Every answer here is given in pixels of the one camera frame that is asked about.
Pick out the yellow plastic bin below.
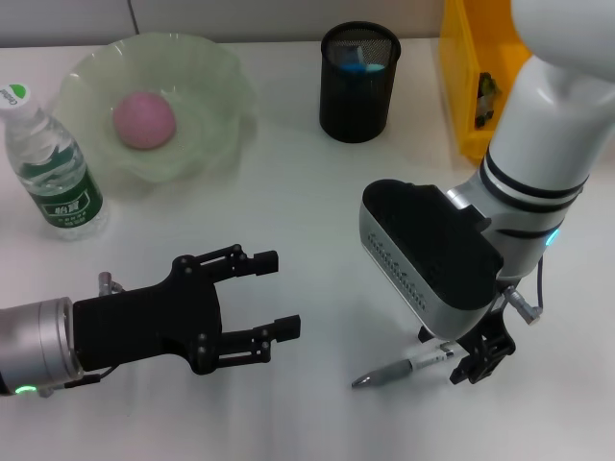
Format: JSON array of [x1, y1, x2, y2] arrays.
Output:
[[439, 0, 532, 167]]

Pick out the green plastic wrapper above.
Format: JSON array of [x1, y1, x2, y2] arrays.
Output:
[[473, 70, 504, 130]]

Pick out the pink peach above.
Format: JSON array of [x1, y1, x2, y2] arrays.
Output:
[[112, 91, 177, 151]]

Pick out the black mesh cup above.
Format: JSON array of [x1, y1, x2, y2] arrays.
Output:
[[318, 21, 403, 144]]

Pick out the green glass fruit plate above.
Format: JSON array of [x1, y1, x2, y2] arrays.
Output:
[[50, 31, 258, 186]]

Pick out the blue scissors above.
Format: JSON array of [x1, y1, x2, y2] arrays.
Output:
[[338, 45, 385, 77]]

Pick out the left gripper cable with plug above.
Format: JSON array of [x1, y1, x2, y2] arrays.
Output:
[[36, 272, 127, 399]]

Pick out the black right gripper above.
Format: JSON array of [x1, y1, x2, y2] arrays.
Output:
[[416, 298, 518, 386]]

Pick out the silver white pen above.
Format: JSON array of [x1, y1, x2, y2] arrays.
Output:
[[350, 341, 470, 390]]

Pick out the clear bottle green label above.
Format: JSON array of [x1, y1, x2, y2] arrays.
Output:
[[0, 82, 110, 242]]

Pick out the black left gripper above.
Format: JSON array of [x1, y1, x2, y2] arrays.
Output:
[[71, 243, 303, 376]]

